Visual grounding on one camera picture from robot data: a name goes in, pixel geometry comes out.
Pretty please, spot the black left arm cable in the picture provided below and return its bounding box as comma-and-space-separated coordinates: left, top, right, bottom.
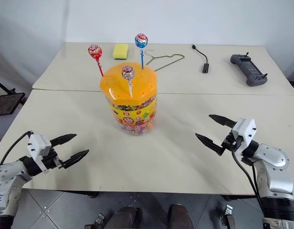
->
0, 130, 34, 166

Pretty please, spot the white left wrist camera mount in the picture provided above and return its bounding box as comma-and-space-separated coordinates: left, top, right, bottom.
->
27, 134, 52, 173

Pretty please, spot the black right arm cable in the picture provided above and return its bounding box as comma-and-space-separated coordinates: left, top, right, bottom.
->
231, 140, 269, 219

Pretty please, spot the yellow green sponge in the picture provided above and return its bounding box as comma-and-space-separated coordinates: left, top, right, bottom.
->
112, 43, 129, 60

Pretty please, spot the dark rounded left foot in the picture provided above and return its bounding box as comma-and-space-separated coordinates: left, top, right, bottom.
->
104, 206, 143, 229

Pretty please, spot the grey handheld remote controller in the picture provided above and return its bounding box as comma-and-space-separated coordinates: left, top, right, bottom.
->
230, 51, 268, 87

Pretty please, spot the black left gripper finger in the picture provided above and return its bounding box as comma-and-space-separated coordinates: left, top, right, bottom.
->
60, 149, 90, 170
50, 134, 78, 147

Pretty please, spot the candy jar with orange lid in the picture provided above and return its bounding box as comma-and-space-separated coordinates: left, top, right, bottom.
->
99, 60, 158, 136

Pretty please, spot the blue wrapped lollipop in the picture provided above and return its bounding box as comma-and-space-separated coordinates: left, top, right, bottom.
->
134, 33, 148, 70

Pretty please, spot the olive wire clothes hanger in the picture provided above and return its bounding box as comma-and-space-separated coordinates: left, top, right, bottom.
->
145, 49, 185, 72

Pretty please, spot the black chair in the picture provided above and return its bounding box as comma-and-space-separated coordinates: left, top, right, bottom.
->
0, 78, 26, 117

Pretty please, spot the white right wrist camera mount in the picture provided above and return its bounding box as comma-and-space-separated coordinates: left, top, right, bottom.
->
231, 118, 257, 153

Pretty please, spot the pink silver wrapped lollipop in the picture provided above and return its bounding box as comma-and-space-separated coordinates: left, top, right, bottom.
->
122, 65, 135, 98

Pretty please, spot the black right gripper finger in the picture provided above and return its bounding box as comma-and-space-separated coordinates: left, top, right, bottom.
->
208, 114, 238, 131
195, 133, 225, 156

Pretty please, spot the dark rounded right foot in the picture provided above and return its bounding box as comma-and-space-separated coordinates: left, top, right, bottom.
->
168, 203, 193, 229

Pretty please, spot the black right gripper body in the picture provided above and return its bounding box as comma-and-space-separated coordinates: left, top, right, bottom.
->
220, 129, 243, 151

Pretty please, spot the black usb adapter cable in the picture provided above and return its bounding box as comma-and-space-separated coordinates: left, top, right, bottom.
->
191, 44, 210, 73

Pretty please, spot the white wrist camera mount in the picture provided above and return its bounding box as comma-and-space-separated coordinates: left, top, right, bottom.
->
27, 134, 52, 173
231, 118, 257, 153

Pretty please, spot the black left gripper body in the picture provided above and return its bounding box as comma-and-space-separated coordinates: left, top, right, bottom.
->
41, 146, 64, 170

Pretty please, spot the dark rounded foot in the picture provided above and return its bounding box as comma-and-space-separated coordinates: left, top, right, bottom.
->
104, 206, 143, 229
168, 203, 193, 229

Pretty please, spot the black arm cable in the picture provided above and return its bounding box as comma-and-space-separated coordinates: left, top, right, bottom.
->
0, 130, 34, 166
231, 140, 269, 219

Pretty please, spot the red wrapped lollipop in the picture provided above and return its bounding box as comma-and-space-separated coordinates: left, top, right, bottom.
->
87, 44, 105, 77

